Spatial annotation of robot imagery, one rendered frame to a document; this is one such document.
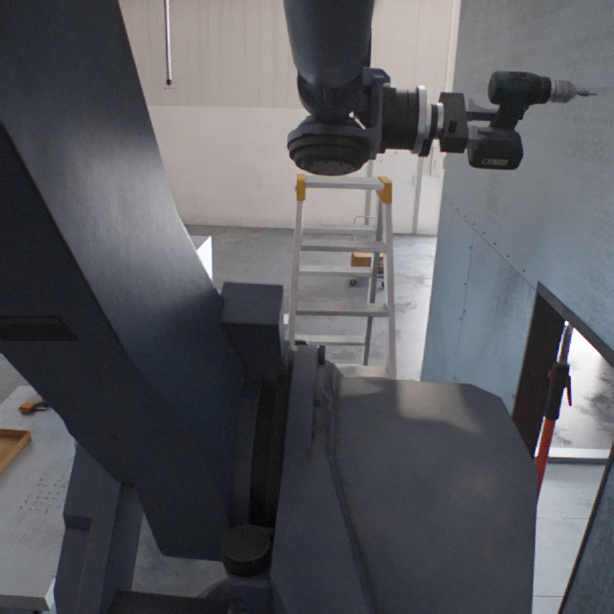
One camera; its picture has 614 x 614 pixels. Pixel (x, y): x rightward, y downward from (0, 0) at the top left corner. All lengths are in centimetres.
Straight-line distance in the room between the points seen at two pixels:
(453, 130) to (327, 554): 84
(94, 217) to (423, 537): 47
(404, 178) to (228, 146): 364
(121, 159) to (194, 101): 1115
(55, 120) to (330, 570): 49
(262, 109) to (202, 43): 170
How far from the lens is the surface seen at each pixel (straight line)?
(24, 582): 278
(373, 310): 193
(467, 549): 65
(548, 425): 171
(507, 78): 115
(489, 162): 127
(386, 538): 64
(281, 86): 1126
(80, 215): 36
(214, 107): 1145
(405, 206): 1144
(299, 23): 78
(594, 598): 142
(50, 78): 34
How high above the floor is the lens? 259
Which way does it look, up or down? 21 degrees down
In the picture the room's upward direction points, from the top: 2 degrees clockwise
